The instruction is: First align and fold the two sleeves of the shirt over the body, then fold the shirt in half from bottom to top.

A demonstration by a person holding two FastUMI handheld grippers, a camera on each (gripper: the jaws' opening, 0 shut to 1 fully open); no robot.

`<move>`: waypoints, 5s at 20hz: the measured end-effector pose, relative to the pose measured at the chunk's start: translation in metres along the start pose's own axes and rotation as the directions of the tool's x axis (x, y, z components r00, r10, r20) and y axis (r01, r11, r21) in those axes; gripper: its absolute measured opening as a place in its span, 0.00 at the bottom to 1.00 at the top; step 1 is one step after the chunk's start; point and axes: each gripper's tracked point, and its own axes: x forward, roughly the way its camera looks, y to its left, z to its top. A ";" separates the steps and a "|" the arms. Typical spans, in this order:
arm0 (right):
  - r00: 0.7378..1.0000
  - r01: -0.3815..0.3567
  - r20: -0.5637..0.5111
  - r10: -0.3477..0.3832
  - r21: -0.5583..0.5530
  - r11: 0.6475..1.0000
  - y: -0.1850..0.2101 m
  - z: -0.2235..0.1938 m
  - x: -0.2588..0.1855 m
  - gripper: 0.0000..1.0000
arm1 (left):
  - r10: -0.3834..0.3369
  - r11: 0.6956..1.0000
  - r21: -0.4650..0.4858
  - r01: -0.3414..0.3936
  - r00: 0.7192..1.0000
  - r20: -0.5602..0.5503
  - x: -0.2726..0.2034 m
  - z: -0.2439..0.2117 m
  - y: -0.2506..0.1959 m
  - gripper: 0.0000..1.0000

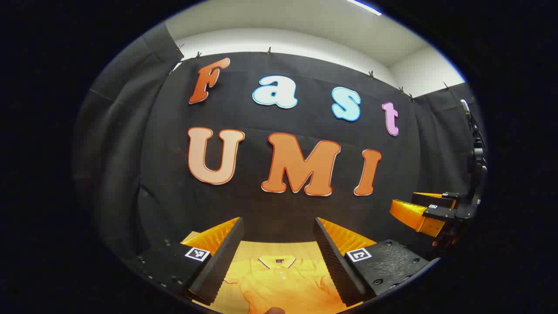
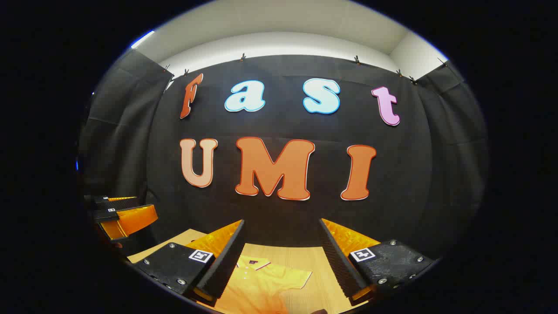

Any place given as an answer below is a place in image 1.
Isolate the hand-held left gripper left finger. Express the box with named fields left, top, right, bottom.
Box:
left=126, top=216, right=245, bottom=306

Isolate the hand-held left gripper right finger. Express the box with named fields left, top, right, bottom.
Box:
left=313, top=217, right=431, bottom=307

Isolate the orange T-shirt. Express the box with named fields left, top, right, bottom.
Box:
left=222, top=256, right=349, bottom=314

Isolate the ceiling light strip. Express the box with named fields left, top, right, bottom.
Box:
left=347, top=0, right=383, bottom=16

